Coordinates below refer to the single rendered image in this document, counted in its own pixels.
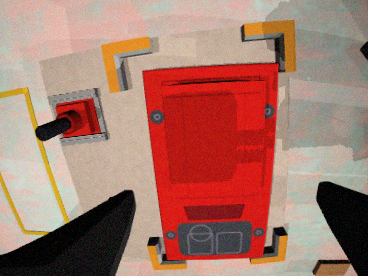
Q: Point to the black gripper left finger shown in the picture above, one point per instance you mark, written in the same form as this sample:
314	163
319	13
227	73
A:
89	245

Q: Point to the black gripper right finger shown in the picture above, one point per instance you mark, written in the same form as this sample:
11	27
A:
346	212

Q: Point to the yellow rectangular frame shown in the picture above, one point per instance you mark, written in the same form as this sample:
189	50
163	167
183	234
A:
25	90

